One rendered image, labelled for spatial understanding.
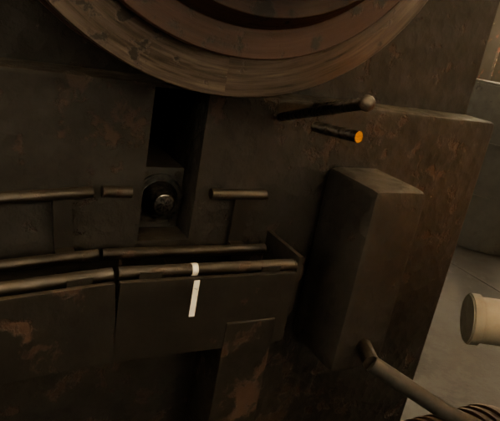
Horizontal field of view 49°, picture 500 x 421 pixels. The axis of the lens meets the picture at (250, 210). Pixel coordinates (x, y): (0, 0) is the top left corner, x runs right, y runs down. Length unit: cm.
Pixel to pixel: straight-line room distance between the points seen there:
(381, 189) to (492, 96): 253
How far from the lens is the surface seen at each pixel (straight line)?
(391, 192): 63
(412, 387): 69
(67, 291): 51
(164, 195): 62
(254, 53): 48
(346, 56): 55
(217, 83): 49
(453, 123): 81
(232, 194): 62
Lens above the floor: 94
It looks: 18 degrees down
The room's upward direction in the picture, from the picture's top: 11 degrees clockwise
